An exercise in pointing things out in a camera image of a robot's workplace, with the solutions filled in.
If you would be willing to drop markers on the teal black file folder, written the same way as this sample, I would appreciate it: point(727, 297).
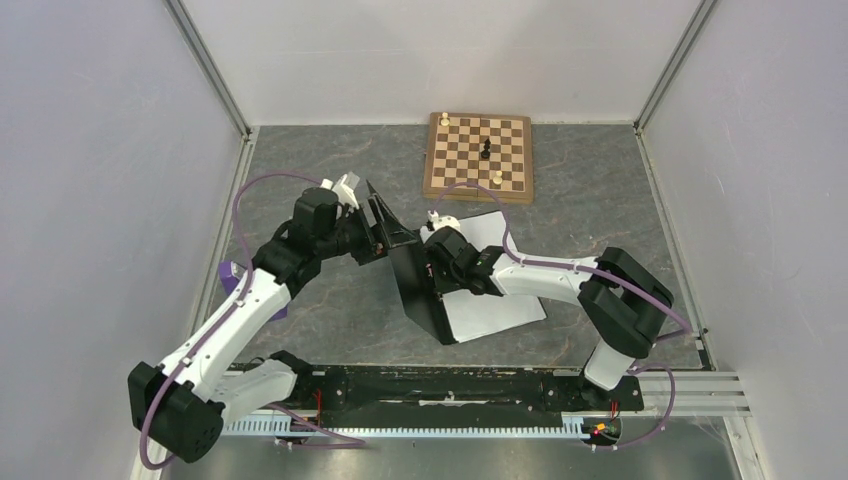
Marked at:
point(414, 280)

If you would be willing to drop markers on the white paper sheet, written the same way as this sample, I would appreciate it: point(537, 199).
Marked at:
point(471, 316)

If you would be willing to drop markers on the white toothed cable duct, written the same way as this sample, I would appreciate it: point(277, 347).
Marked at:
point(280, 425)

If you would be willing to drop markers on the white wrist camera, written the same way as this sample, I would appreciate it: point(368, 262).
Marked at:
point(344, 188)
point(436, 221)

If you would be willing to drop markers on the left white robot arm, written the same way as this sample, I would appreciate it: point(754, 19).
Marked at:
point(182, 404)

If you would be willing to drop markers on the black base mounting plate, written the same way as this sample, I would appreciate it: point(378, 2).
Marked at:
point(452, 396)

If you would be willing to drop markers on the purple stand with phone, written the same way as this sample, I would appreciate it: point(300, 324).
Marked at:
point(230, 274)

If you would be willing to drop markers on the aluminium frame rail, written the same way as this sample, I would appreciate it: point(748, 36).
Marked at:
point(675, 62)
point(202, 55)

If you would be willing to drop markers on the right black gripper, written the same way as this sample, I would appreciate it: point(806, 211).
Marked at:
point(440, 284)

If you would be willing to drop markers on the aluminium frame rail left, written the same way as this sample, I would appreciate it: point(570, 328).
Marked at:
point(202, 55)

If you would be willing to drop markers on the aluminium frame rail right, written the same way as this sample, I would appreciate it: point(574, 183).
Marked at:
point(675, 62)

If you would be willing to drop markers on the wooden chessboard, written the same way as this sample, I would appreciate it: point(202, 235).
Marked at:
point(453, 165)

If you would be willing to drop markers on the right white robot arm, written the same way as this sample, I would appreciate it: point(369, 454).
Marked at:
point(625, 303)

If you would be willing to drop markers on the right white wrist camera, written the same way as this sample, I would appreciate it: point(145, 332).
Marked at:
point(436, 221)

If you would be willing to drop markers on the black chess piece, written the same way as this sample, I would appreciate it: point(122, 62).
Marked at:
point(486, 150)

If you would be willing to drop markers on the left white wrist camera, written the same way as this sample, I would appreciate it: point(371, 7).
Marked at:
point(344, 188)

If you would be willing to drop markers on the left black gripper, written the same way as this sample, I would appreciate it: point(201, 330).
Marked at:
point(373, 248)

